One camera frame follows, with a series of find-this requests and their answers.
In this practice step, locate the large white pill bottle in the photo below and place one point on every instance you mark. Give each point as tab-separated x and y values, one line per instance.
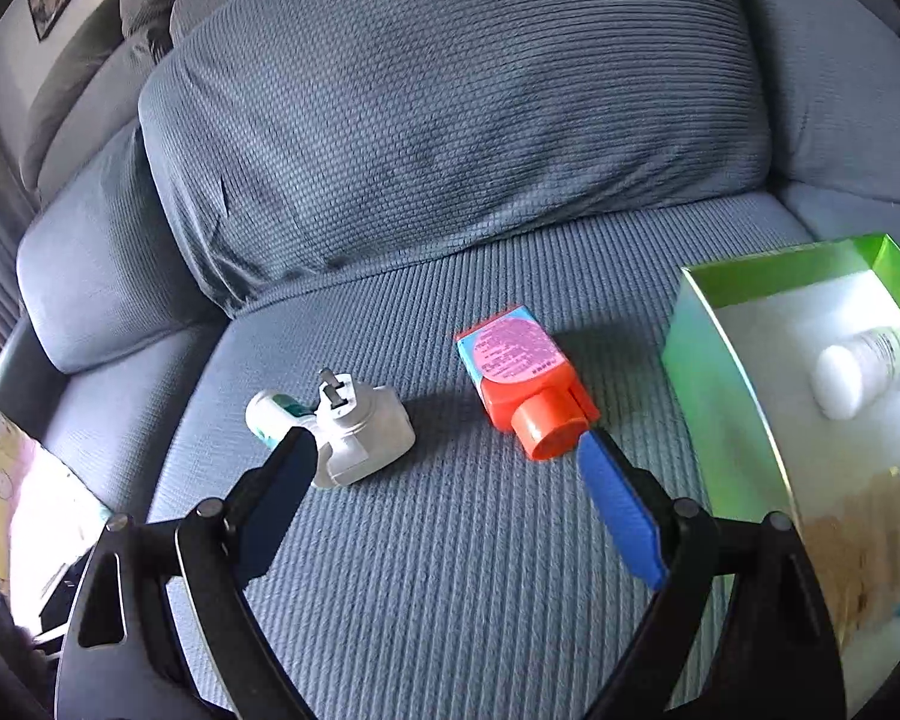
844	382

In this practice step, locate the pale cloth with green edge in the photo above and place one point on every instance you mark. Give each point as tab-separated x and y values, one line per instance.
22	510

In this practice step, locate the grey sofa back cushion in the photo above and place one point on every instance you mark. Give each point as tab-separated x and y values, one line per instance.
457	127
855	90
97	262

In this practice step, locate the white plug-in adapter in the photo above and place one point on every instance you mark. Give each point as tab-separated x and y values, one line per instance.
364	435

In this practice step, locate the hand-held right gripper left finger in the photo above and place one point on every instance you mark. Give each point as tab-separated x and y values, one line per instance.
270	495

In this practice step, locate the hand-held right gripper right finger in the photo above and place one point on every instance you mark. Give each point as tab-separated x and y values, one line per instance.
622	517

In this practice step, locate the small white bottle green label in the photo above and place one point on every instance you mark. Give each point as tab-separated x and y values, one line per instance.
270	412

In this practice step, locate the grey sofa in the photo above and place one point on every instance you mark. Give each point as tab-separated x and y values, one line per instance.
457	577

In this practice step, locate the green cardboard box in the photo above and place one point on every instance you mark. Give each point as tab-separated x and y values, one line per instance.
727	360

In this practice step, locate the orange bottle pink label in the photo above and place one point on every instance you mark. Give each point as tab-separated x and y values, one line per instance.
517	367

